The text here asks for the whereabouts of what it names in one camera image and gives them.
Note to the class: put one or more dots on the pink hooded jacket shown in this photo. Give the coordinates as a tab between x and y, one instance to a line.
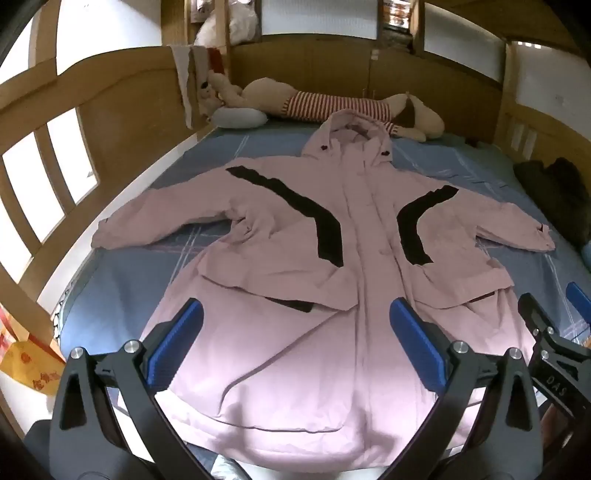
295	277

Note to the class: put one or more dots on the stack of dark books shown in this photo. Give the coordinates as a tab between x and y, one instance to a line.
396	37

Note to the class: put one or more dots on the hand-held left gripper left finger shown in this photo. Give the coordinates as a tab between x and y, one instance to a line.
178	341

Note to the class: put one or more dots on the dark puffer jacket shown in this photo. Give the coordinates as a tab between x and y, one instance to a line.
558	194

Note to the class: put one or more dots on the frosted glass panel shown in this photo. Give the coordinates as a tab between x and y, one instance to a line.
461	37
318	21

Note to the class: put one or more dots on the blue checked bedsheet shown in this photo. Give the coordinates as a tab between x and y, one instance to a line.
138	277

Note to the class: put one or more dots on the white soft bundle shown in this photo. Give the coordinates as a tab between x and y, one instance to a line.
205	32

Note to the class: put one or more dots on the large plush dog striped shirt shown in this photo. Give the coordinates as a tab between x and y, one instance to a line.
314	104

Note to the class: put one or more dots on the small white plush toy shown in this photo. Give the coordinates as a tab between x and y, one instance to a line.
207	99

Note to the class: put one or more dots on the grey pillow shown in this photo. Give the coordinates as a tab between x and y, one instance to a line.
240	117

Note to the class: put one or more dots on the white hanging towel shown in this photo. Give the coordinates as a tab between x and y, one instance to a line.
182	78

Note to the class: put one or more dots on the red hanging cloth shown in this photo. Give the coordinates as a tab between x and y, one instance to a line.
217	60

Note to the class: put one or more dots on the pink hanging towel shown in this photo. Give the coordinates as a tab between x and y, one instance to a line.
201	64

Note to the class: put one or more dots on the wooden bed frame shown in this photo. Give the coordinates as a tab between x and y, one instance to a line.
115	92

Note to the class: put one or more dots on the white plastic bag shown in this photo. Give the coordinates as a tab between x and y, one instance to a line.
244	21

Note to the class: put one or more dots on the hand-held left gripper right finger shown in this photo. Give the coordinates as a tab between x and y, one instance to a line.
418	341

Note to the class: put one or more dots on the colourful printed boxes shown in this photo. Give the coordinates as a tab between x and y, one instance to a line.
395	11

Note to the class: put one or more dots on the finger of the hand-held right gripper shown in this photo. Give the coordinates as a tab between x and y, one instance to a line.
533	314
578	297

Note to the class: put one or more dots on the yellow paper bag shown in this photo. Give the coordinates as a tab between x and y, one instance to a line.
25	364

